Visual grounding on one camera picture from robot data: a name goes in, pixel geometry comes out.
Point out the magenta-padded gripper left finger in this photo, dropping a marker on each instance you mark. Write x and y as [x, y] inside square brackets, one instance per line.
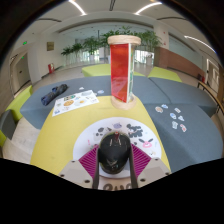
[86, 166]

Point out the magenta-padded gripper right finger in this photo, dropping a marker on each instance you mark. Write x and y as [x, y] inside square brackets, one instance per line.
[143, 166]

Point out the black computer mouse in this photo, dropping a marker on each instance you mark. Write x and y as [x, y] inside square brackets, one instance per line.
[114, 153]

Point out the round white printed mouse pad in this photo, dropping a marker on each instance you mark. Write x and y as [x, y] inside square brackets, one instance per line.
[86, 136]

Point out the small printed sticker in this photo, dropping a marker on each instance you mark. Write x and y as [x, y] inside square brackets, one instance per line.
[81, 88]
[164, 106]
[159, 109]
[173, 115]
[174, 124]
[183, 127]
[181, 118]
[177, 110]
[100, 91]

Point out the white sticker sheet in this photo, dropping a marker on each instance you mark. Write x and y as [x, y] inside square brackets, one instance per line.
[73, 101]

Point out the folded dark blue umbrella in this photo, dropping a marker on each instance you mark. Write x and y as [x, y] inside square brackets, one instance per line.
[53, 95]

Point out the dark grey seat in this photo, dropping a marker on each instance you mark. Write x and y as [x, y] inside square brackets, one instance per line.
[6, 123]

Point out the lime green bench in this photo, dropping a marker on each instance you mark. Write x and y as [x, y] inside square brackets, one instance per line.
[20, 100]
[96, 70]
[165, 74]

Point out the red cylinder with wooden ends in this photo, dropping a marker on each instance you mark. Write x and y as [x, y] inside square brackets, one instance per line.
[120, 73]

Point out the red fire extinguisher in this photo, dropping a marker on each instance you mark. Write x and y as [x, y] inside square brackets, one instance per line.
[50, 68]

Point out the brown wooden counter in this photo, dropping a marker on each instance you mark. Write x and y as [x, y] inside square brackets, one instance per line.
[176, 61]

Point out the white door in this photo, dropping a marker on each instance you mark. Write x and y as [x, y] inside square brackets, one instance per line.
[23, 71]

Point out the group of potted plants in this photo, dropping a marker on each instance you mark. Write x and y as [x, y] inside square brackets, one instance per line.
[90, 43]

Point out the green exit sign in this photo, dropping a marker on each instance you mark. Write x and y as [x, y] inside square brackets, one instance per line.
[24, 42]

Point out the group of ceiling lights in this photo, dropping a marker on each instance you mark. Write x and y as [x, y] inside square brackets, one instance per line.
[78, 7]

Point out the wooden chair frame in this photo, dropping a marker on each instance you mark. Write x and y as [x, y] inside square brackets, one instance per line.
[208, 91]

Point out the brown wall plaque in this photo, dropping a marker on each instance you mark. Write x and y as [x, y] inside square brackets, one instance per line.
[50, 46]

